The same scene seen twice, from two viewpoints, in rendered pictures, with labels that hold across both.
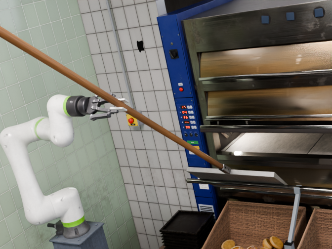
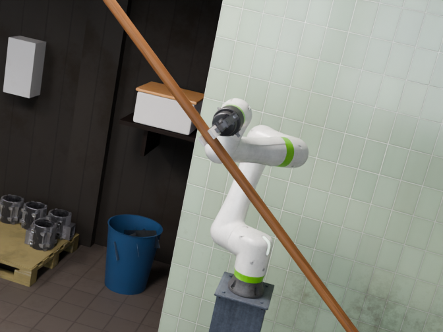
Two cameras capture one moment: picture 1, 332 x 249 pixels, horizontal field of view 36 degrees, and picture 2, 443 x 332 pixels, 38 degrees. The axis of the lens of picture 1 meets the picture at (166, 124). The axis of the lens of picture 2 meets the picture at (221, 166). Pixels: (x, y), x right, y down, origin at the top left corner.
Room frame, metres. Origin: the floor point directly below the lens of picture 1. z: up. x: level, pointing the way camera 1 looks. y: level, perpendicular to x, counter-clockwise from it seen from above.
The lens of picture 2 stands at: (1.34, -1.48, 2.41)
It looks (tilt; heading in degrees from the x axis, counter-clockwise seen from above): 17 degrees down; 65
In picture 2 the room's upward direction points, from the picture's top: 12 degrees clockwise
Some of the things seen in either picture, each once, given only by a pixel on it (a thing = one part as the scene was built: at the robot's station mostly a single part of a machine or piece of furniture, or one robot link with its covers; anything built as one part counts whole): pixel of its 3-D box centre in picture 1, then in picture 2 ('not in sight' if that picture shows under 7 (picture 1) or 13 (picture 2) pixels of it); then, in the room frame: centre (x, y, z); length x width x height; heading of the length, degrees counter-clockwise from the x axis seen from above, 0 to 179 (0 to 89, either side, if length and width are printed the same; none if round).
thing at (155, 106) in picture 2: not in sight; (169, 108); (2.91, 2.93, 1.37); 0.45 x 0.37 x 0.25; 147
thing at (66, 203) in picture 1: (66, 206); (251, 253); (2.53, 0.61, 1.36); 0.16 x 0.13 x 0.19; 114
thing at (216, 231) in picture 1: (254, 240); not in sight; (2.85, -0.38, 0.72); 0.56 x 0.49 x 0.28; 54
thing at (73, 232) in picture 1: (67, 225); (248, 276); (2.57, 0.65, 1.23); 0.26 x 0.15 x 0.06; 57
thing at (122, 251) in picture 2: not in sight; (133, 253); (2.76, 2.73, 0.27); 0.46 x 0.42 x 0.53; 130
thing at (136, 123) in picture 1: (134, 118); not in sight; (3.59, 0.21, 1.46); 0.10 x 0.07 x 0.10; 53
